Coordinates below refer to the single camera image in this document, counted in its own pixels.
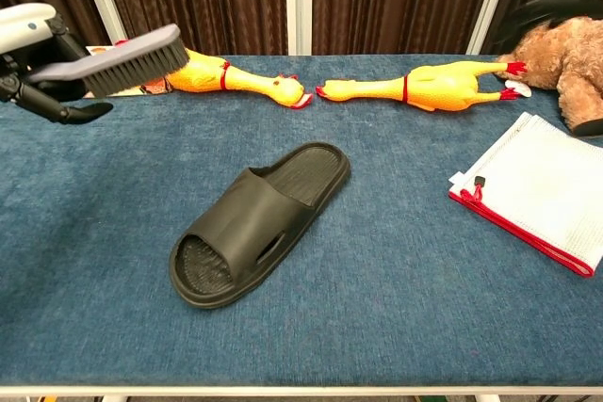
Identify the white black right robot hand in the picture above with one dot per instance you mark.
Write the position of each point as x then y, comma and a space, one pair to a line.
556, 4

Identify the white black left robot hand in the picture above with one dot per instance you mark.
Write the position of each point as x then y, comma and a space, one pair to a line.
23, 27

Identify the grey handle tool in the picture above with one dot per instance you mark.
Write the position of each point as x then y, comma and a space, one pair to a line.
136, 60

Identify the brown teddy bear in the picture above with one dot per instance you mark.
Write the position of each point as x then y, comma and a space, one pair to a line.
575, 63

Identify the yellow rubber chicken toy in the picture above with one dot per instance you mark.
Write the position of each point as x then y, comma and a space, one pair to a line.
249, 79
433, 86

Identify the white mesh pouch red zipper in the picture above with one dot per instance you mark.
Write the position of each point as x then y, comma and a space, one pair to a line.
537, 185

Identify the blue table mat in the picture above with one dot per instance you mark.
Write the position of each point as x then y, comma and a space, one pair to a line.
94, 232

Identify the black rubber slipper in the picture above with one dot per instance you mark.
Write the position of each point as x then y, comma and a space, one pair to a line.
254, 223

